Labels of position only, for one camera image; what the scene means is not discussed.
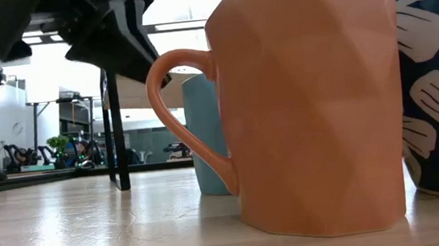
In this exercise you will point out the orange faceted mug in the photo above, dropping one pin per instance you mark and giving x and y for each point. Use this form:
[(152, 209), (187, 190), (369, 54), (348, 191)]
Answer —
[(307, 110)]

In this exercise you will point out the light blue cup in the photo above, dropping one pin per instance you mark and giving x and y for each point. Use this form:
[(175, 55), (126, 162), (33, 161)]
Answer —
[(205, 140)]

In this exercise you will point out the green potted plant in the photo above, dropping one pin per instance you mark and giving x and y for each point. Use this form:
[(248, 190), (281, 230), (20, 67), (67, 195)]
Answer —
[(58, 143)]

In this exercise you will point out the black background robot arm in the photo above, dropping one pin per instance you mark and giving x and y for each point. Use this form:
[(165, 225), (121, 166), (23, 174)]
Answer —
[(177, 148), (23, 157)]

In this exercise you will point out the black table edge frame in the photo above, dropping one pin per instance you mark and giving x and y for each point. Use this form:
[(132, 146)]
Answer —
[(27, 180)]

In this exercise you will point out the black background table frame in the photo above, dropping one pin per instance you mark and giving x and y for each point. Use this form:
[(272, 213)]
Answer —
[(35, 120)]

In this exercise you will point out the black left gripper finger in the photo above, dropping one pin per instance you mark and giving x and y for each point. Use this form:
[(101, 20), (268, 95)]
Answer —
[(124, 51), (4, 26)]

